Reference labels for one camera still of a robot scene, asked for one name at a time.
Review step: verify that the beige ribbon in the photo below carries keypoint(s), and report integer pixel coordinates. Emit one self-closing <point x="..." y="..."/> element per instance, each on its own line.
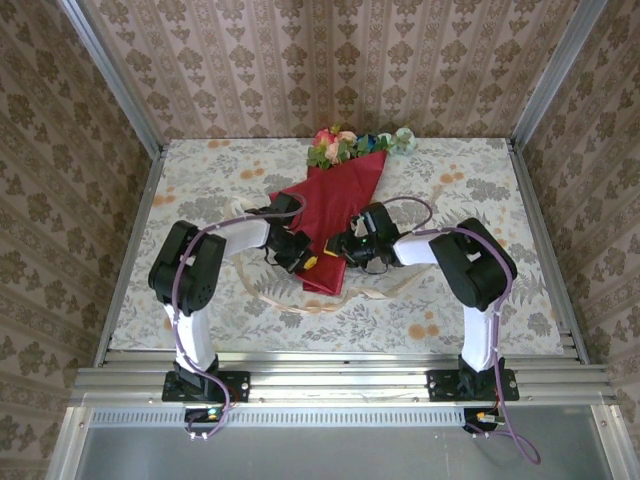
<point x="372" y="294"/>

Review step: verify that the dark red wrapping paper sheet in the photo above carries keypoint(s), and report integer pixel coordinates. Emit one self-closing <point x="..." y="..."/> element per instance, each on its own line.
<point x="340" y="200"/>

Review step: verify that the peach fake rose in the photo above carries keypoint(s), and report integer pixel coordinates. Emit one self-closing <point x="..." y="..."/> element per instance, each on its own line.
<point x="342" y="145"/>

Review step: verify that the red fake rose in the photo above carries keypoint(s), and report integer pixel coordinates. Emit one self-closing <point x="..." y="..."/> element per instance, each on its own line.
<point x="322" y="137"/>

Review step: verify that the blue fake flower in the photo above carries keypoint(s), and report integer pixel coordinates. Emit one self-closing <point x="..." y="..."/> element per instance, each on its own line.
<point x="369" y="143"/>

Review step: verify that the pale teal fake flower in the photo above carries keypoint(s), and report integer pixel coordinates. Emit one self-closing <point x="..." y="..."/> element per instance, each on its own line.
<point x="402" y="141"/>

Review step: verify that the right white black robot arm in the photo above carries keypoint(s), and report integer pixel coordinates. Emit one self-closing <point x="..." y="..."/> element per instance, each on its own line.
<point x="475" y="265"/>

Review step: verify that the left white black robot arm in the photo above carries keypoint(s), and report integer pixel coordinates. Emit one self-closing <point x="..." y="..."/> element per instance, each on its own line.
<point x="190" y="275"/>

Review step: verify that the floral patterned table mat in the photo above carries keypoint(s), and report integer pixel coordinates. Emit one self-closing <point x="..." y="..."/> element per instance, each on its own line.
<point x="225" y="165"/>

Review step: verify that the small black electronics board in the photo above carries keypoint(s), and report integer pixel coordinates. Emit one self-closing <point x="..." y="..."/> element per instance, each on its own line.
<point x="200" y="414"/>
<point x="472" y="417"/>

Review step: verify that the grey metal panel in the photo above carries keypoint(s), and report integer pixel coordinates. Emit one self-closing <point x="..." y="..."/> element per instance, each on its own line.
<point x="325" y="455"/>

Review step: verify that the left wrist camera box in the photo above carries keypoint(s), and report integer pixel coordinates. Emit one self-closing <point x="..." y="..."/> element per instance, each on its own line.
<point x="287" y="205"/>

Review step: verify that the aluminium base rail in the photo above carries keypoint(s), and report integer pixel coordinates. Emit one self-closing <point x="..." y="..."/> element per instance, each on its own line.
<point x="340" y="380"/>

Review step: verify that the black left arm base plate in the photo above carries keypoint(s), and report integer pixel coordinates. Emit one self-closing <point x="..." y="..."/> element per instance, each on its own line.
<point x="235" y="385"/>

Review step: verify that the aluminium table side rail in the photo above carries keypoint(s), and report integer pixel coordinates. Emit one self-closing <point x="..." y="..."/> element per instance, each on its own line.
<point x="136" y="225"/>
<point x="530" y="200"/>

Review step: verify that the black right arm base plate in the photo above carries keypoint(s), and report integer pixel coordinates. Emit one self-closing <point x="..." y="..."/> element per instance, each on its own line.
<point x="442" y="387"/>

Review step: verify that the aluminium frame post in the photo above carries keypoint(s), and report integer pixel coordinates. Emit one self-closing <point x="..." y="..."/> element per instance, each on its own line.
<point x="557" y="75"/>
<point x="114" y="75"/>

